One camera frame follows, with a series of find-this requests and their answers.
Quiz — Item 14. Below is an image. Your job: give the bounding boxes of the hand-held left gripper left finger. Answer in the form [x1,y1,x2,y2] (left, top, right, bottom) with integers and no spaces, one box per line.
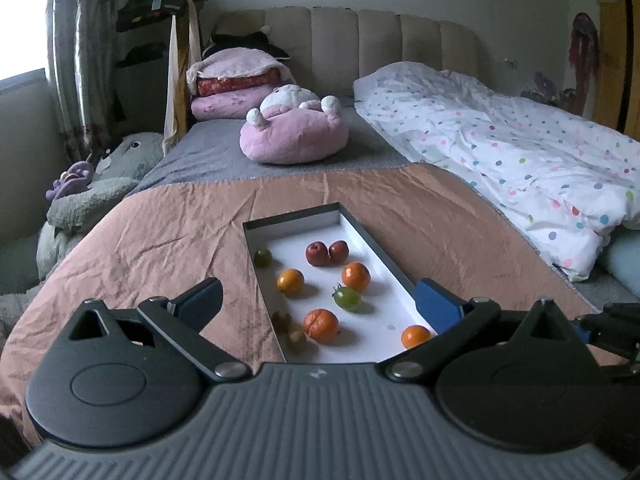
[59,276,253,385]

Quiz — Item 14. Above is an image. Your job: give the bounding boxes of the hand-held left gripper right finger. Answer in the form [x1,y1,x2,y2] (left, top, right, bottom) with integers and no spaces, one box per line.
[385,279,583,385]

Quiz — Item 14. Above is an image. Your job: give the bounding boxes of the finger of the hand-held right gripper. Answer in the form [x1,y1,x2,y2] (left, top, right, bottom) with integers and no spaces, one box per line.
[572,316,640,361]
[602,301,640,322]

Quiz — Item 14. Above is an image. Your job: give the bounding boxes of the orange mandarin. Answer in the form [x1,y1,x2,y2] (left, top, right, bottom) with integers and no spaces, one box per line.
[401,325,432,350]
[276,268,306,296]
[341,261,372,292]

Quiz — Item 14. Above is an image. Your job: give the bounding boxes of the grey box with white inside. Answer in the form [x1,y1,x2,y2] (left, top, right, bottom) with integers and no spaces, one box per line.
[242,202,441,365]

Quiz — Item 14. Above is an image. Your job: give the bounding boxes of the green tomato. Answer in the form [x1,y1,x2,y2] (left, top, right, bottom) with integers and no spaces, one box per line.
[333,285,362,311]

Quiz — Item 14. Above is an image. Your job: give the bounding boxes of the large tangerine with stem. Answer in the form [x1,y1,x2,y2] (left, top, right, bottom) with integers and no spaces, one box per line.
[303,308,341,344]

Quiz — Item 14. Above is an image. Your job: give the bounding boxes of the grey bed sheet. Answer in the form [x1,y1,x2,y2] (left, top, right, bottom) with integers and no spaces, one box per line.
[552,265,640,313]

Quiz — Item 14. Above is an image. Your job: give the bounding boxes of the light blue pillow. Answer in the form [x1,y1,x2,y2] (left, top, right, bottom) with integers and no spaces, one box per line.
[596,232,640,293]

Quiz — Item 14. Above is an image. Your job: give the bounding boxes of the pink dotted bed cover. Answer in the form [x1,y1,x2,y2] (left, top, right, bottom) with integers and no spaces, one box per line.
[0,164,621,441]

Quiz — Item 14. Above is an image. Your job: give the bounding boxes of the grey blanket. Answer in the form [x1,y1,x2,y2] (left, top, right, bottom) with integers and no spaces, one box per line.
[125,105,416,198]

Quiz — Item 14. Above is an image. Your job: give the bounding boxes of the large grey plush toy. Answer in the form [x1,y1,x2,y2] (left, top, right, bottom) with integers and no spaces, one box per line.
[0,131,166,346]

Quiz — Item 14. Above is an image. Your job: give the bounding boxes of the white polka dot duvet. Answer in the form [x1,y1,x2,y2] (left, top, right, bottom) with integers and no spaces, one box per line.
[352,61,640,282]

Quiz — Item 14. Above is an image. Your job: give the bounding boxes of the purple plush toy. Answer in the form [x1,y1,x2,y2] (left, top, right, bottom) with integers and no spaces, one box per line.
[45,161,96,201]

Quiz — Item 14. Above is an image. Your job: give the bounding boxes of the pink rabbit plush cushion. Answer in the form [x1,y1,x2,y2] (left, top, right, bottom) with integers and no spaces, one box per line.
[239,84,350,165]

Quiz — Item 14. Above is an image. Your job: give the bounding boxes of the yellow and white hanging cloth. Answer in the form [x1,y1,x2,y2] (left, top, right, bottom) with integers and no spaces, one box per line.
[164,0,203,153]

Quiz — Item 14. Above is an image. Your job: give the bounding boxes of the red floral pillow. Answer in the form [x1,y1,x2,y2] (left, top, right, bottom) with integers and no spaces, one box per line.
[196,67,282,97]

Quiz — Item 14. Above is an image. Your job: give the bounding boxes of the wooden wardrobe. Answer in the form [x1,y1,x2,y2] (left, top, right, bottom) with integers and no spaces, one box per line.
[597,0,640,136]

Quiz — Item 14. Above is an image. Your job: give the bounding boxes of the black cloth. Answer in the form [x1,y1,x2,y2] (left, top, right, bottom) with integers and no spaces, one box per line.
[116,42,168,68]

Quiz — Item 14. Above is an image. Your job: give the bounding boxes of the black and white plush toy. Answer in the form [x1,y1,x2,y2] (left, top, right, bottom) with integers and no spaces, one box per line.
[202,24,292,62]

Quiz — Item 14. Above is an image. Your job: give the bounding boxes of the beige padded headboard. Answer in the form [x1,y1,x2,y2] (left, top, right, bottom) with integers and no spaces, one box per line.
[215,6,493,96]

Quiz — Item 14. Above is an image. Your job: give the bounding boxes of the patterned curtain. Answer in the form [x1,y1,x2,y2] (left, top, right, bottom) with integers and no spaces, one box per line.
[45,0,123,151]

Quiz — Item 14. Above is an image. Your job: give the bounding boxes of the black bag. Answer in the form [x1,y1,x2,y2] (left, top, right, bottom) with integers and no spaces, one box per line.
[116,0,183,33]

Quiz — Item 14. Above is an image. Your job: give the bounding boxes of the window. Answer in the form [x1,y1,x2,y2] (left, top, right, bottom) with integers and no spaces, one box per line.
[0,0,51,83]

